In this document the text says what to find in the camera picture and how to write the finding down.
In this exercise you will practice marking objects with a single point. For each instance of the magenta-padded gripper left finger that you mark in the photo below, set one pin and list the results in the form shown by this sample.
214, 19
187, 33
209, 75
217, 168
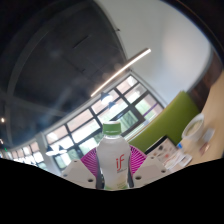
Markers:
78, 173

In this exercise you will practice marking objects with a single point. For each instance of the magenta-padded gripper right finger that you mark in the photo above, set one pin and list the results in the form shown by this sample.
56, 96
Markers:
148, 170

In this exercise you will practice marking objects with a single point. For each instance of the white green-capped drink bottle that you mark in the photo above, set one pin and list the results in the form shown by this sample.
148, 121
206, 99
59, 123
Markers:
113, 156

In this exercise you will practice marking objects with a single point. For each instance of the small white card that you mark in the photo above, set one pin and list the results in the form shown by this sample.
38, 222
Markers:
185, 161

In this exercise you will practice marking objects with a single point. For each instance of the small blue-capped bottle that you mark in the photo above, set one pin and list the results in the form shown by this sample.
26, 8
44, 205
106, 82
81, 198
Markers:
179, 146

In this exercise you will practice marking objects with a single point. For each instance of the green upholstered bench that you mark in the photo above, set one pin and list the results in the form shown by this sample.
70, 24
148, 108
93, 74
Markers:
166, 123

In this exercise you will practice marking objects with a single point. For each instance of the white ceramic bowl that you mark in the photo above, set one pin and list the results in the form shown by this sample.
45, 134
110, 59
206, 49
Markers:
193, 128

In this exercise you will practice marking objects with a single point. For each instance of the white paper slip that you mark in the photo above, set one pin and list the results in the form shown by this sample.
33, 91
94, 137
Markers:
208, 136

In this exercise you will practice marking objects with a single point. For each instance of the long linear ceiling light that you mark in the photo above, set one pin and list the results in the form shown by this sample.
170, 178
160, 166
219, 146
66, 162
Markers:
120, 72

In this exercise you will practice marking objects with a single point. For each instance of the black-framed window wall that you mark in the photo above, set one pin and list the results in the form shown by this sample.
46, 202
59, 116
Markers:
83, 128

